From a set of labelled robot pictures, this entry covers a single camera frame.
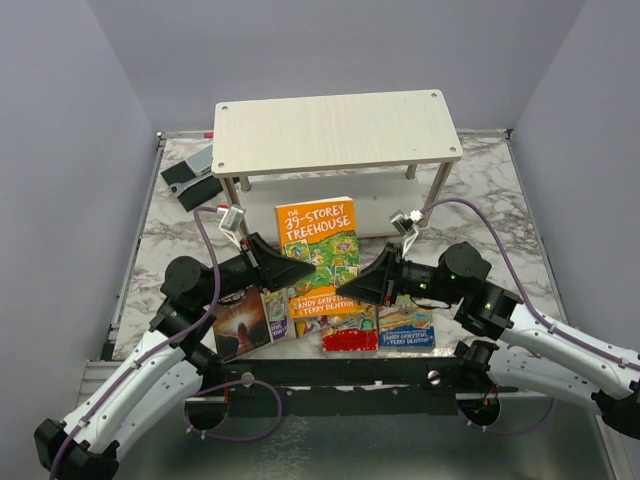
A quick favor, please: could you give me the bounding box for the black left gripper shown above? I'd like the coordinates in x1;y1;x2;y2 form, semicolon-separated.
199;231;316;306

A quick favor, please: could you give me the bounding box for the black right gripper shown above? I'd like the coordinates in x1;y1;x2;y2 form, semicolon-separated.
337;242;464;307

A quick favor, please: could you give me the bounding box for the orange 39-storey treehouse book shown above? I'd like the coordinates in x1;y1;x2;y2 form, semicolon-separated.
275;196;362;319

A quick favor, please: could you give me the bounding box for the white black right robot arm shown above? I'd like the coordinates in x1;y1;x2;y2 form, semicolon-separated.
337;242;639;438

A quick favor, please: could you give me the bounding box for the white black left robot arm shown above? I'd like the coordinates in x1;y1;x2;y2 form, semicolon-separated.
34;233;315;479

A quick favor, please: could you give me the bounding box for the purple treehouse book front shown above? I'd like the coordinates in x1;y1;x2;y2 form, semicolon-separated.
263;289;295;342

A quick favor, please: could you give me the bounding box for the blue 91-storey treehouse book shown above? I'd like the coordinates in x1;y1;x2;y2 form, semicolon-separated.
378;295;436;351

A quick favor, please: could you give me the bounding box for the red treehouse book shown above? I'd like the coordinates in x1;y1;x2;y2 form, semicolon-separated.
322;304;378;353

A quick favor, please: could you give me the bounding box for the dark three days book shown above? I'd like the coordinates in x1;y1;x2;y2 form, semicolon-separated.
212;287;272;362

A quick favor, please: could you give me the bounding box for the roald dahl charlie book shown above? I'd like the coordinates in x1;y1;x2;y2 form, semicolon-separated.
294;315;329;338

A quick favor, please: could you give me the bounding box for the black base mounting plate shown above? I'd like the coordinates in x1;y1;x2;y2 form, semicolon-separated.
201;357;495;418

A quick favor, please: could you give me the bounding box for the white two-tier shelf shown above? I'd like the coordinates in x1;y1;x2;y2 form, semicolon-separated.
211;90;463;242

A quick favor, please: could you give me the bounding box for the silver metal wrench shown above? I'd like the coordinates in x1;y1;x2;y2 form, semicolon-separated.
169;173;212;198

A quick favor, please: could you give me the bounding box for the grey white device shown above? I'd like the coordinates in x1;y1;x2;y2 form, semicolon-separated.
185;145;213;176

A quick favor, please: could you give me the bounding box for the black foam block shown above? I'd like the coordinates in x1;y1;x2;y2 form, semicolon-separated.
161;162;223;212

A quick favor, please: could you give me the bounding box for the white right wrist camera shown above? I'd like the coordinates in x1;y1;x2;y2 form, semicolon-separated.
389;210;424;258

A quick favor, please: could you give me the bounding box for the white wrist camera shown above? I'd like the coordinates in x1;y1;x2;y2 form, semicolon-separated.
217;204;246;250
389;210;424;258

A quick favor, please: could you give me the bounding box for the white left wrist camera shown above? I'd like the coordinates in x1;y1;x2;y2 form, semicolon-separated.
217;204;246;250

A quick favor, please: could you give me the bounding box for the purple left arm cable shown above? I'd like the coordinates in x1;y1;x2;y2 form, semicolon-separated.
47;204;282;480

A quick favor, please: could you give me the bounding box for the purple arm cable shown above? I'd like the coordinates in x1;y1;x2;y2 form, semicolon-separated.
47;204;282;480
422;198;640;435

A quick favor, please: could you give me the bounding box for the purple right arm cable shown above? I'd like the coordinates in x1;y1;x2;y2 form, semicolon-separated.
422;198;640;435

